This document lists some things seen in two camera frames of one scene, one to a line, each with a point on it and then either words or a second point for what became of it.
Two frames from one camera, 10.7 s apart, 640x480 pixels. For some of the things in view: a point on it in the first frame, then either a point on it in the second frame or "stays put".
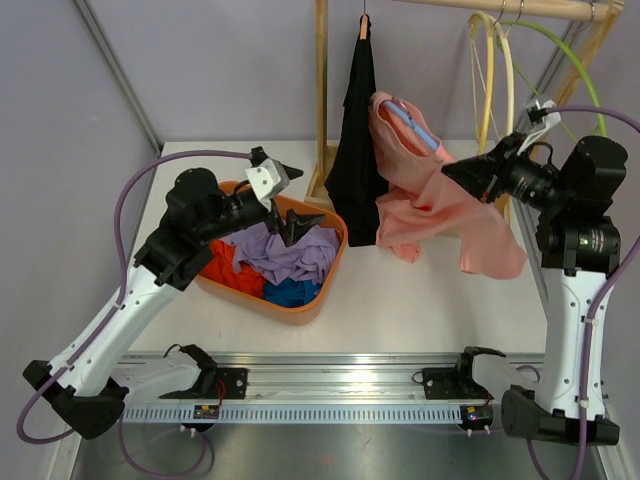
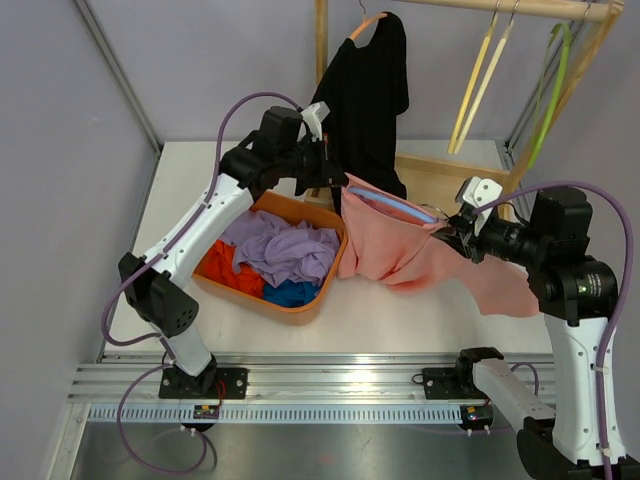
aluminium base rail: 304,388 stays put
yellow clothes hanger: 491,24 to 473,84
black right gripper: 487,175 to 463,239
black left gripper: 296,224 to 326,173
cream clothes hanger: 510,74 to 485,84
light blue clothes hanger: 406,117 to 396,203
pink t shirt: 418,199 to 389,245
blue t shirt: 292,292 stays put
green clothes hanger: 600,115 to 539,141
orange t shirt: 219,266 stays put
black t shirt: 351,184 to 365,89
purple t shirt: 311,258 stays put
